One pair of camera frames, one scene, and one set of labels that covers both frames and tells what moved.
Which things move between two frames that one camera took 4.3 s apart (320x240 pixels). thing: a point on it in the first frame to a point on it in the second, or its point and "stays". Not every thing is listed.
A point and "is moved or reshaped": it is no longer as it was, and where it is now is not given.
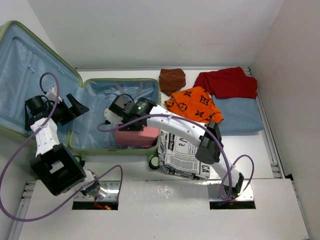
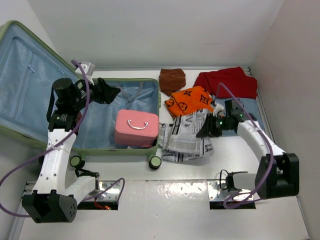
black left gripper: [77, 109] to [104, 93]
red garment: [228, 82] stays
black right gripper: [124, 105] to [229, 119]
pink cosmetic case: [145, 138] stays
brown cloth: [171, 80] stays
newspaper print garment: [177, 157] is moved or reshaped
